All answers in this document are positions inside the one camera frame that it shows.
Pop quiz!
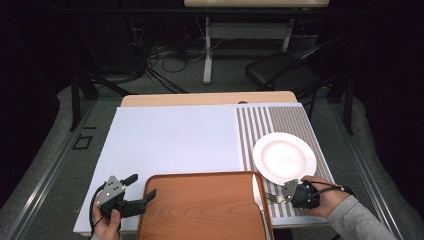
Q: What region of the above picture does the metal floor rail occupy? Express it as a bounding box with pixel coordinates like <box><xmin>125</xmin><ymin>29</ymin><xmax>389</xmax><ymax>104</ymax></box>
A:
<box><xmin>329</xmin><ymin>99</ymin><xmax>404</xmax><ymax>240</ymax></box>
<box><xmin>6</xmin><ymin>99</ymin><xmax>98</xmax><ymax>240</ymax></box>

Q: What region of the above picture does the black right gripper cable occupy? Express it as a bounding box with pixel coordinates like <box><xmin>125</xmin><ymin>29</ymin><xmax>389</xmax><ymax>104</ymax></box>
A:
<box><xmin>308</xmin><ymin>180</ymin><xmax>355</xmax><ymax>198</ymax></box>

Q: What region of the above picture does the white-legged desk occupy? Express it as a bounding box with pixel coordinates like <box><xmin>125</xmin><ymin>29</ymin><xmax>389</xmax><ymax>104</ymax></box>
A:
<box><xmin>183</xmin><ymin>0</ymin><xmax>331</xmax><ymax>85</ymax></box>

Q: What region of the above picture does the black folding chair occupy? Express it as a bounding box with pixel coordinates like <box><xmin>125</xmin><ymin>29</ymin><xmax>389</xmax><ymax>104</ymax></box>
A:
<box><xmin>245</xmin><ymin>33</ymin><xmax>351</xmax><ymax>101</ymax></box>

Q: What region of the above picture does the white board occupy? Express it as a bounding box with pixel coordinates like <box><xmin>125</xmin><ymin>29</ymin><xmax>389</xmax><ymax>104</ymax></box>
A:
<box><xmin>72</xmin><ymin>103</ymin><xmax>334</xmax><ymax>234</ymax></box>

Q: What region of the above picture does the black metal stand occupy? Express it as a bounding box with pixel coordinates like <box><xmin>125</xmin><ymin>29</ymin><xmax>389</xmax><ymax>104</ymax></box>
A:
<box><xmin>68</xmin><ymin>19</ymin><xmax>134</xmax><ymax>132</ymax></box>
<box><xmin>326</xmin><ymin>66</ymin><xmax>355</xmax><ymax>136</ymax></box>

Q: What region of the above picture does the brown wooden tray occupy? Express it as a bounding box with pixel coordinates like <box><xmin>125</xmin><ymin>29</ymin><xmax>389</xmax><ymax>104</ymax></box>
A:
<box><xmin>137</xmin><ymin>170</ymin><xmax>275</xmax><ymax>240</ymax></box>

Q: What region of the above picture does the person's right hand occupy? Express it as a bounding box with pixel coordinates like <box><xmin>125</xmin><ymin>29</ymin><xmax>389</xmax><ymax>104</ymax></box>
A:
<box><xmin>301</xmin><ymin>175</ymin><xmax>348</xmax><ymax>219</ymax></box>

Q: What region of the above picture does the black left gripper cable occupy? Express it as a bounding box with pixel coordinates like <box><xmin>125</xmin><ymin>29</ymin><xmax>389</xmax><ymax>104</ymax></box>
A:
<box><xmin>88</xmin><ymin>184</ymin><xmax>108</xmax><ymax>234</ymax></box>

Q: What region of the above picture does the person's left hand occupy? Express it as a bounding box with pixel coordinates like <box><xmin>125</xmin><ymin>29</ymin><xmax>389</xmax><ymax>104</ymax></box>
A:
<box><xmin>92</xmin><ymin>196</ymin><xmax>122</xmax><ymax>240</ymax></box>

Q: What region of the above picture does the white round plate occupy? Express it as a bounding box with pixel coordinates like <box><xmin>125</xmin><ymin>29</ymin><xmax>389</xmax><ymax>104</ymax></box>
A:
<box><xmin>252</xmin><ymin>131</ymin><xmax>318</xmax><ymax>187</ymax></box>

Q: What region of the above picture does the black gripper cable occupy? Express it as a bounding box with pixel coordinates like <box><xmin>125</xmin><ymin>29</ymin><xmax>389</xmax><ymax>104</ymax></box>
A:
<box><xmin>88</xmin><ymin>184</ymin><xmax>108</xmax><ymax>234</ymax></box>
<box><xmin>308</xmin><ymin>180</ymin><xmax>355</xmax><ymax>198</ymax></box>

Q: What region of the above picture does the tangle of floor cables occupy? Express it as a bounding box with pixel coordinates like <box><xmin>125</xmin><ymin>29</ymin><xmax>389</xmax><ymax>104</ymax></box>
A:
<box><xmin>126</xmin><ymin>16</ymin><xmax>228</xmax><ymax>94</ymax></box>

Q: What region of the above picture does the silver table knife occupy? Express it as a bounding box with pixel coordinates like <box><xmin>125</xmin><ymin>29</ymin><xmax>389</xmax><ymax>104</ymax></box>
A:
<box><xmin>252</xmin><ymin>174</ymin><xmax>273</xmax><ymax>240</ymax></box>

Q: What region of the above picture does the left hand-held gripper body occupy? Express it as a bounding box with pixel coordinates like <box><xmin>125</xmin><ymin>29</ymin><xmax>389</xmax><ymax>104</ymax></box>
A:
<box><xmin>95</xmin><ymin>174</ymin><xmax>148</xmax><ymax>219</ymax></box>

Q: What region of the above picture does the grey striped placemat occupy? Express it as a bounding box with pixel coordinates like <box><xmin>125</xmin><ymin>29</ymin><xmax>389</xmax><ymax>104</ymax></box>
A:
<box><xmin>235</xmin><ymin>105</ymin><xmax>334</xmax><ymax>218</ymax></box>

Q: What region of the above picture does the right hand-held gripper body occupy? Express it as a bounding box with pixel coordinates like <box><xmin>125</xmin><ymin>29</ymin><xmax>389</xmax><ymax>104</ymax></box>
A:
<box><xmin>282</xmin><ymin>178</ymin><xmax>321</xmax><ymax>210</ymax></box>

